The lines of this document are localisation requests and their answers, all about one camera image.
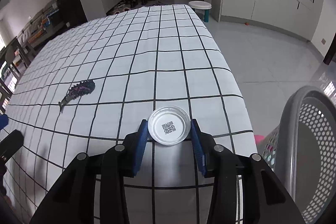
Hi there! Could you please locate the clear round plastic lid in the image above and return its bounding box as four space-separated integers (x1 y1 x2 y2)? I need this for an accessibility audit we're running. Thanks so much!
147 106 191 146

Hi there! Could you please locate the red crumpled plastic bag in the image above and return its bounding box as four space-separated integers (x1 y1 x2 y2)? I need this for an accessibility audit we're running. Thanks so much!
254 133 277 168

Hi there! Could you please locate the white stool with teal legs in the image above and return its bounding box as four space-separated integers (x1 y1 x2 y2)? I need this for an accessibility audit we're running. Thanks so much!
188 1 212 23

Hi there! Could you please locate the grey perforated laundry basket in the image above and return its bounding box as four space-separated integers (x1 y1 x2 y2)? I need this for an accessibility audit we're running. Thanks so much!
269 86 335 223

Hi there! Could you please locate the dark purple fish toy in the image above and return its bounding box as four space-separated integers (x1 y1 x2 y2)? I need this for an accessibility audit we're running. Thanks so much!
58 80 96 113

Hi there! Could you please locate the white black-grid tablecloth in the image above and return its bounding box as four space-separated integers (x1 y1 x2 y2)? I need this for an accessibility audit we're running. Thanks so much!
1 5 257 223

